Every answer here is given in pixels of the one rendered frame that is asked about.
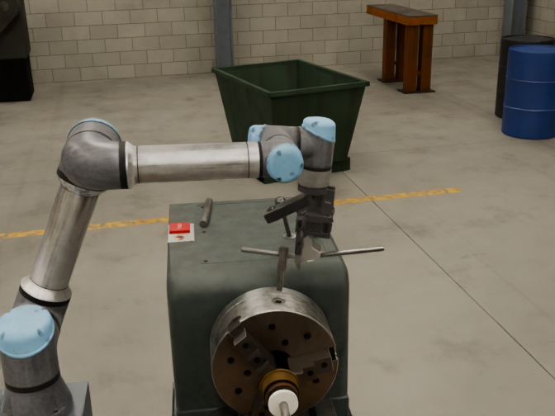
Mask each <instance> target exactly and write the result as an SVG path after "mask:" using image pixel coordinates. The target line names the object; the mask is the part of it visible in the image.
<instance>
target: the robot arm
mask: <svg viewBox="0 0 555 416"><path fill-rule="evenodd" d="M335 127H336V126H335V123H334V122H333V121H332V120H331V119H328V118H325V117H320V116H312V117H310V116H309V117H307V118H305V119H304V121H303V124H302V125H301V126H282V125H252V126H251V127H250V128H249V133H248V142H230V143H208V144H164V145H141V146H133V145H132V144H130V143H129V142H128V141H121V137H120V135H119V133H118V131H117V130H116V128H115V127H114V126H113V125H111V124H110V123H108V122H107V121H104V120H101V119H96V118H91V119H86V120H83V121H80V122H79V123H78V124H76V125H75V126H73V127H72V129H71V130H70V131H69V133H68V137H67V140H66V143H65V145H64V147H63V149H62V152H61V157H60V161H59V166H58V169H57V172H56V175H57V177H58V179H59V180H60V185H59V190H58V192H57V195H56V198H55V202H54V204H53V208H52V211H51V213H50V218H49V220H48V223H47V225H46V228H45V232H44V235H43V238H42V240H41V243H40V247H39V251H38V253H37V256H36V260H35V263H34V266H33V268H32V271H31V274H30V275H28V276H26V277H23V278H22V280H21V284H20V286H19V289H18V292H17V296H16V298H15V300H14V303H13V307H12V309H11V310H10V311H9V313H6V314H4V315H3V316H2V317H1V318H0V360H1V365H2V373H3V379H4V383H5V390H4V395H3V399H2V406H1V415H2V416H69V414H70V413H71V411H72V409H73V406H74V404H73V398H72V394H71V392H70V390H69V388H68V386H67V385H66V383H65V382H64V379H63V377H62V376H61V375H60V369H59V359H58V353H57V343H58V340H59V333H60V330H61V326H62V323H63V320H64V316H65V313H66V310H67V308H68V305H69V301H70V298H71V295H72V291H71V289H70V287H69V280H70V277H71V275H72V273H73V270H74V266H75V263H76V261H77V258H78V254H79V251H80V249H81V247H82V244H83V240H84V237H85V234H86V232H87V229H88V225H89V223H90V220H91V218H92V215H93V211H94V208H95V205H96V203H97V199H98V197H99V195H100V194H102V193H103V192H105V191H108V190H120V189H131V188H132V187H133V186H134V185H135V184H136V183H152V182H188V181H207V180H225V179H244V178H259V177H272V178H273V179H275V180H276V181H278V182H292V181H294V180H296V179H297V181H298V188H297V190H298V191H300V192H302V194H300V195H297V196H294V197H293V198H291V199H288V200H286V201H284V202H282V203H280V204H277V205H275V206H270V207H269V208H268V209H267V210H266V212H265V214H264V216H263V217H264V219H265V220H266V222H267V223H268V224H270V223H272V222H274V221H278V220H280V219H281V218H283V217H285V216H287V215H290V214H292V213H294V212H297V215H296V229H295V232H296V245H295V260H294V263H295V264H296V267H297V269H299V270H300V269H301V262H302V261H309V260H316V259H318V258H319V257H320V250H321V246H320V245H319V244H317V243H316V242H314V240H313V237H319V238H324V239H329V238H330V232H331V229H332V223H331V222H333V221H334V220H333V215H334V213H333V209H334V193H335V186H330V178H331V171H332V162H333V155H334V143H335V131H336V130H335ZM305 234H306V236H305ZM304 240H305V241H304Z"/></svg>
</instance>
